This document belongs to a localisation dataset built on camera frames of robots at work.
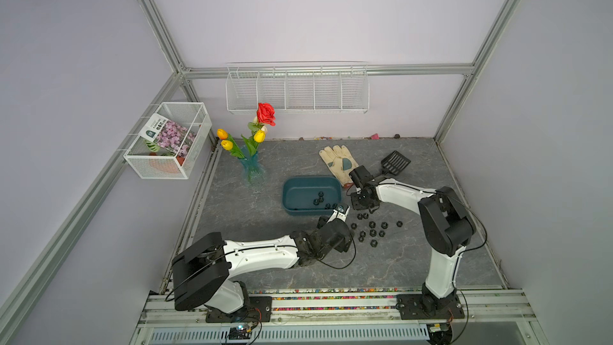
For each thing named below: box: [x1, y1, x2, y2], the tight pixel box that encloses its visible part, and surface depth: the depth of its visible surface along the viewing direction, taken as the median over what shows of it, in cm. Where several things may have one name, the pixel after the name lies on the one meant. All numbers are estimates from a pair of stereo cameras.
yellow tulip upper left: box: [216, 127, 229, 140], surface depth 83 cm
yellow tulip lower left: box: [220, 139, 234, 151], surface depth 80 cm
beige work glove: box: [319, 144, 360, 189], surface depth 114 cm
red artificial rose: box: [257, 102, 277, 127], surface depth 78 cm
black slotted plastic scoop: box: [379, 150, 412, 178], surface depth 113 cm
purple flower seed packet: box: [138, 113, 197, 159], surface depth 75 cm
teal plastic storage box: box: [281, 175, 343, 217], surface depth 103 cm
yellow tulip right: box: [253, 129, 266, 143], surface depth 84 cm
